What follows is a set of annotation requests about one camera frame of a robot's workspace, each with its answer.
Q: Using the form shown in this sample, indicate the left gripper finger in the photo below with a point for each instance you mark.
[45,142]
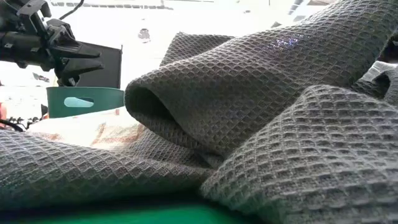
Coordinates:
[77,50]
[81,65]

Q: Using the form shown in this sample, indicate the grey checked towel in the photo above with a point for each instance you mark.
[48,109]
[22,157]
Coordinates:
[311,155]

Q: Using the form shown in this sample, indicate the light grey waffle towel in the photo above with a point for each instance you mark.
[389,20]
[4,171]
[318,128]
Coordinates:
[367,73]

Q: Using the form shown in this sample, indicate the black panel on stand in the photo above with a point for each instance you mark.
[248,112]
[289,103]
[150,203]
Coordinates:
[109,71]

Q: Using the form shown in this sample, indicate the teal plastic basket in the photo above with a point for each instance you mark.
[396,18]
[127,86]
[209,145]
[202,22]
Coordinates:
[105,99]

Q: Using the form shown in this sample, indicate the dark grey waffle towel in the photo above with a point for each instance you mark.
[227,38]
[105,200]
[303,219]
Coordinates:
[62,168]
[248,77]

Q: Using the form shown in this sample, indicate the white red-checked towel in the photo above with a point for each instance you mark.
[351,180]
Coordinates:
[77,130]

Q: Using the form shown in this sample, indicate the green table mat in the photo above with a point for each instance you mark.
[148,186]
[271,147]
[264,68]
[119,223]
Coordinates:
[140,217]

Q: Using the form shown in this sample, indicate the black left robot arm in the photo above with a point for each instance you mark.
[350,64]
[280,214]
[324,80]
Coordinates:
[18,40]

